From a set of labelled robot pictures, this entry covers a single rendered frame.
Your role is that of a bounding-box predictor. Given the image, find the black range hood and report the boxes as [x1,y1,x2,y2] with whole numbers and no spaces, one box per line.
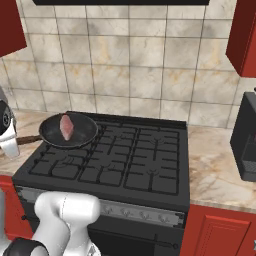
[32,0,211,6]

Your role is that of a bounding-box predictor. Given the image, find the black gas stove with oven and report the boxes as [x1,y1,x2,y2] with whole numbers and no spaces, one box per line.
[12,110,191,256]

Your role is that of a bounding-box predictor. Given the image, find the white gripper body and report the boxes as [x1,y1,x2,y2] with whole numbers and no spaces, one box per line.
[0,125,20,160]

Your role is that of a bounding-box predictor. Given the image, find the black countertop appliance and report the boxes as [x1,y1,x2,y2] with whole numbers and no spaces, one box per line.
[229,91,256,183]

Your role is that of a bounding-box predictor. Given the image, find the red base cupboard door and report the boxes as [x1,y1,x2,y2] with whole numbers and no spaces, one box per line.
[179,203,256,256]

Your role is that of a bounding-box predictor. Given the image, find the red base cupboard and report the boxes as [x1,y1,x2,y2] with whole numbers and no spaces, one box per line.
[0,174,35,242]

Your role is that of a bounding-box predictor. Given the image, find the red wall cupboard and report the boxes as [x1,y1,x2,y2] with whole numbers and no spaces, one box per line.
[225,0,256,79]
[0,0,28,58]

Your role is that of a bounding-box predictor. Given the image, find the silver stove knob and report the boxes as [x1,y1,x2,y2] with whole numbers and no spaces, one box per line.
[120,207,132,218]
[158,213,171,225]
[102,205,114,216]
[139,210,152,221]

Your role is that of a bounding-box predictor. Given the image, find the black frying pan wooden handle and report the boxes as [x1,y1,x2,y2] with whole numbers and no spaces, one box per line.
[16,112,100,150]

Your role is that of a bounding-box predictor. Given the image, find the pink raw steak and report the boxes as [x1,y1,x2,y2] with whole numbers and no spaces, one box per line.
[59,114,75,142]

